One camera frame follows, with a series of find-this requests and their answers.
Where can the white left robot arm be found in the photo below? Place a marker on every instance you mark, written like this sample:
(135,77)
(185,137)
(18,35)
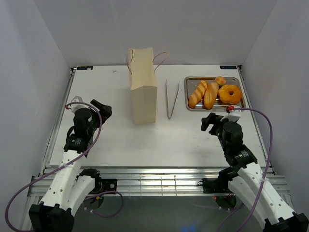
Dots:
(56,210)

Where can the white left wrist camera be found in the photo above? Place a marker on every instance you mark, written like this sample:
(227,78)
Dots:
(76,104)

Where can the beige paper bag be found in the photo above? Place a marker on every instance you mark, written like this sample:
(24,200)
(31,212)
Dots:
(143,84)

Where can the stainless steel tray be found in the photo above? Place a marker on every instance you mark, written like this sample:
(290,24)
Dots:
(190,84)

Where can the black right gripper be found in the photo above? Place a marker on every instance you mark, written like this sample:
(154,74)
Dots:
(211,119)

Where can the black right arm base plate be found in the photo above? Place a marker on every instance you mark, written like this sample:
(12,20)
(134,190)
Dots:
(212,185)

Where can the ring shaped fake bread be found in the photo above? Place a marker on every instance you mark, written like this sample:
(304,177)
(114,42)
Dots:
(230,94)

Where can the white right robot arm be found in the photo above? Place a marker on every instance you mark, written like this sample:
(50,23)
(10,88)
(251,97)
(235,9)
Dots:
(245,178)

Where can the smooth long fake bread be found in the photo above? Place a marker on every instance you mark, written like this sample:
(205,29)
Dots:
(210,95)

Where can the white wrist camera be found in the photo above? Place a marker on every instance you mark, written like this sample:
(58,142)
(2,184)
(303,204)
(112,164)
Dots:
(76,104)
(233,114)

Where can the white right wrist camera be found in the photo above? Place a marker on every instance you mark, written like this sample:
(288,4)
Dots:
(233,114)

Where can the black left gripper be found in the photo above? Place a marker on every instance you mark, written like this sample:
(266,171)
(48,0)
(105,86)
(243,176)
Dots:
(105,110)

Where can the aluminium table frame rail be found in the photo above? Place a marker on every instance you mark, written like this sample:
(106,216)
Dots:
(165,158)

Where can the scored baguette fake bread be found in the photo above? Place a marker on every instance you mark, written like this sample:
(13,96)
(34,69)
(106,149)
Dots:
(198,94)

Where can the small round fake bun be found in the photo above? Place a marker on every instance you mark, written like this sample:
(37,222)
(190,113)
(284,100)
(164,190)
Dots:
(220,80)

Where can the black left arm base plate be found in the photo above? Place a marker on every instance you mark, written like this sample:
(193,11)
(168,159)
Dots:
(103,185)

